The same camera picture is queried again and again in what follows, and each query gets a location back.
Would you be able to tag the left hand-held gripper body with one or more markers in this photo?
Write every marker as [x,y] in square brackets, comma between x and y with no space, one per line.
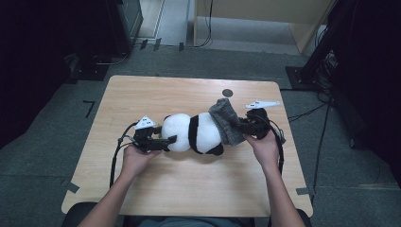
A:
[143,140]

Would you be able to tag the person's right hand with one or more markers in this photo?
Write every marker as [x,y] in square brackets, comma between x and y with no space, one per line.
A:
[268,151]

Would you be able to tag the black curtain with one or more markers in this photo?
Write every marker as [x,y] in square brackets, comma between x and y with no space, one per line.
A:
[375,78]
[38,63]

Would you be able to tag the dark round table grommet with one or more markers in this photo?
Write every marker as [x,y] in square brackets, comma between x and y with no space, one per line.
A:
[227,93]

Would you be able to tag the light wooden desk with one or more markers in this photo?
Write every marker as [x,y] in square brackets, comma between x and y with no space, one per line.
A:
[252,9]

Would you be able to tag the person's grey shirt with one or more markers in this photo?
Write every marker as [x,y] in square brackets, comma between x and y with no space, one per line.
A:
[195,222]

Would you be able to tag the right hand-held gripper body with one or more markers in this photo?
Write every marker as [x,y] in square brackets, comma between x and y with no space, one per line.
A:
[258,124]

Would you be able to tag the panda plush toy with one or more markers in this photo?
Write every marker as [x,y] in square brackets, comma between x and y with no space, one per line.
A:
[179,132]

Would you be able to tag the black floor plate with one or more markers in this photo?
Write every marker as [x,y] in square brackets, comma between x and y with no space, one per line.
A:
[90,71]

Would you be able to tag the person's left hand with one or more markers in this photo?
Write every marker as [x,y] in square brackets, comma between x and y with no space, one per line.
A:
[134,164]

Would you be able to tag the grey knitted cloth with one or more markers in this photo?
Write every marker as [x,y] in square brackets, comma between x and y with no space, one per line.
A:
[227,123]

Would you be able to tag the black angled floor tape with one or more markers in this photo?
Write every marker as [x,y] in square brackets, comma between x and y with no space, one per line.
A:
[90,107]

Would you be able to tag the black stand base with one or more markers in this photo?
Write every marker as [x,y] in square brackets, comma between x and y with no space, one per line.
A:
[298,78]

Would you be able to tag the grey floor tape strip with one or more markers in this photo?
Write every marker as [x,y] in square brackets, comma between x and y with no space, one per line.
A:
[71,186]
[302,191]

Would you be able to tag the black stand pole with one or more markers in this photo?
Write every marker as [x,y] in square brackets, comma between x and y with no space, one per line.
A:
[324,38]

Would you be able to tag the dark floor tape strip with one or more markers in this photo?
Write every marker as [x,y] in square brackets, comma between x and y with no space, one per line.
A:
[143,44]
[157,44]
[181,47]

